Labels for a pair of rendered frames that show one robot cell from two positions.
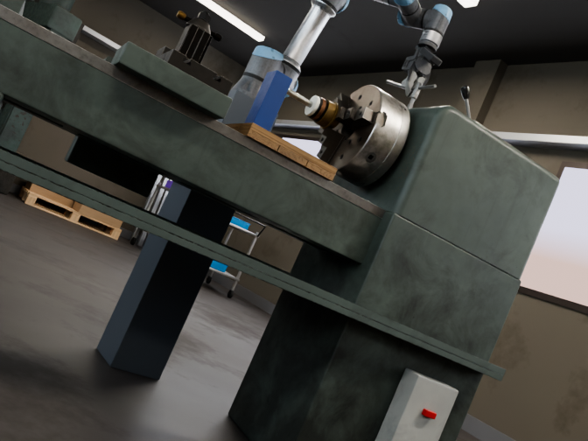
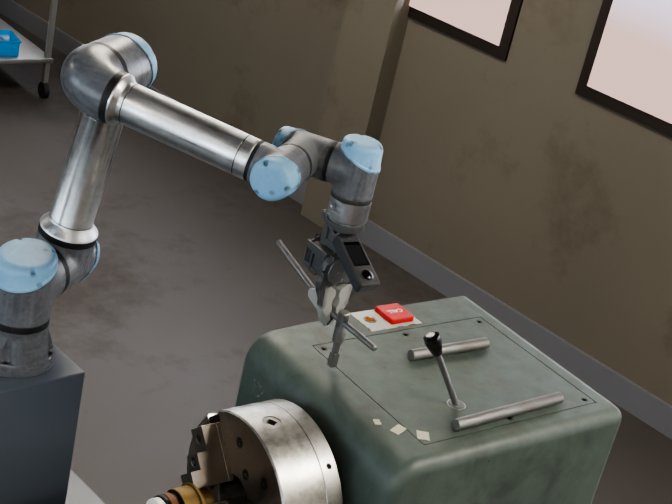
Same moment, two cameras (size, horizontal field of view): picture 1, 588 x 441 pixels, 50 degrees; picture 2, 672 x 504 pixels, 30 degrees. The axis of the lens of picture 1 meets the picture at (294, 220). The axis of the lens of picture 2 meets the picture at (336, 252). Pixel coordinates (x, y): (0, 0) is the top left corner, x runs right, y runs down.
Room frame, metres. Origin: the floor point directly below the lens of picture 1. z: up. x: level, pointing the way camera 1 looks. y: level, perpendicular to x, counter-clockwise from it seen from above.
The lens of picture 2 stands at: (0.26, 0.38, 2.40)
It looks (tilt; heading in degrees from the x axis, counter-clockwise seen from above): 24 degrees down; 344
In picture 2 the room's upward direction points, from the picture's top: 13 degrees clockwise
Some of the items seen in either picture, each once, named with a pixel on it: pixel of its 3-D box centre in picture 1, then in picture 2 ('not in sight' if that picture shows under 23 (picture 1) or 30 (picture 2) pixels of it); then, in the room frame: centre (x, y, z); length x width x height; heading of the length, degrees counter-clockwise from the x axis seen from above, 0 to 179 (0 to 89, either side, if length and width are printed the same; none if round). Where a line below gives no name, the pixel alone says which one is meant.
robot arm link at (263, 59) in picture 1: (264, 65); (25, 280); (2.43, 0.35, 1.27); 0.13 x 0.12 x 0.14; 151
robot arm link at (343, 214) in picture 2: (430, 39); (347, 209); (2.27, -0.19, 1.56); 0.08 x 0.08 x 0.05
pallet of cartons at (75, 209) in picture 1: (74, 202); not in sight; (8.19, 2.69, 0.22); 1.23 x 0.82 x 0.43; 122
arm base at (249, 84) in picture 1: (251, 90); (16, 335); (2.42, 0.36, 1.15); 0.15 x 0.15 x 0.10
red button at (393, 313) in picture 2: not in sight; (393, 315); (2.46, -0.39, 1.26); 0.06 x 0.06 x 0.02; 26
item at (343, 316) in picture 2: (414, 97); (338, 339); (2.22, -0.21, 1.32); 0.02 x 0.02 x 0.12
